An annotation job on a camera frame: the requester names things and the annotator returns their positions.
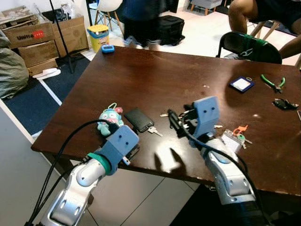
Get grey-green bag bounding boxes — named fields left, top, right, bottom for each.
left=0, top=34, right=30, bottom=100

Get flat cardboard box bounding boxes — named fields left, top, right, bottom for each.
left=27, top=58, right=58, bottom=76

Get cardboard box with red label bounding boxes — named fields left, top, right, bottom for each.
left=2, top=21, right=57, bottom=49

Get wooden pallet pieces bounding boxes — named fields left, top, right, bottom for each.
left=0, top=5, right=39, bottom=29

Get green handled pliers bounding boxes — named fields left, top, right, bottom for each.
left=260, top=74, right=286, bottom=94

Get small blue box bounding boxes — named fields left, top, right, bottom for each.
left=101, top=44, right=116, bottom=54

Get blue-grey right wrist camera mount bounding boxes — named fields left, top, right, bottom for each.
left=192, top=96, right=221, bottom=138

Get teal plush keychain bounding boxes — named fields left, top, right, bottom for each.
left=97, top=103, right=124, bottom=137

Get standing person in dark clothes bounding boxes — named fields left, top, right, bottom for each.
left=116, top=0, right=163, bottom=50

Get silver key on black case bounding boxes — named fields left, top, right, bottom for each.
left=147, top=126, right=163, bottom=137

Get black green folding chair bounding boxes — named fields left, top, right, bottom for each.
left=216, top=31, right=283, bottom=65

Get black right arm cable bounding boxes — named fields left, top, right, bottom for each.
left=167, top=109, right=274, bottom=226

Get white chair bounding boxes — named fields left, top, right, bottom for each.
left=94, top=0, right=124, bottom=36

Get seated person in shorts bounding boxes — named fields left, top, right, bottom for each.
left=228, top=0, right=301, bottom=60

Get black suitcase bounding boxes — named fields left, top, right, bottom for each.
left=157, top=15, right=186, bottom=47

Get grey stool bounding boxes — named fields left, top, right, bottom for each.
left=189, top=0, right=224, bottom=15

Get tall open cardboard box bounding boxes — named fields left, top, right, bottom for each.
left=51, top=16, right=89, bottom=58

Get plain cardboard box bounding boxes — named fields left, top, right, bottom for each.
left=17, top=41, right=60, bottom=68

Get white object on floor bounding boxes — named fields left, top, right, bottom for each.
left=36, top=68, right=62, bottom=80

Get black key fob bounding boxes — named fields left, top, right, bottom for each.
left=271, top=97, right=299, bottom=111

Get black key case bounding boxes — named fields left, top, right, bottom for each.
left=123, top=107, right=155, bottom=134

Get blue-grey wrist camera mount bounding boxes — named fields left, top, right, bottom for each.
left=192, top=96, right=221, bottom=138
left=96, top=124, right=140, bottom=171

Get yellow bin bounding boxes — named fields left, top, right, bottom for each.
left=87, top=24, right=111, bottom=53

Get keys with orange tag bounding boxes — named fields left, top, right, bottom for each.
left=232, top=124, right=253, bottom=149

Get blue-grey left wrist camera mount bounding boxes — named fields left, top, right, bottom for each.
left=96, top=124, right=140, bottom=171

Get clear white key tag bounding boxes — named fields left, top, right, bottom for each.
left=221, top=130, right=243, bottom=152

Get wooden stool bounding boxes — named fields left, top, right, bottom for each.
left=249, top=20, right=279, bottom=41

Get black tripod stand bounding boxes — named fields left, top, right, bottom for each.
left=48, top=0, right=77, bottom=74

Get blue card holder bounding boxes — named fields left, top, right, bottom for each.
left=229, top=76, right=255, bottom=94

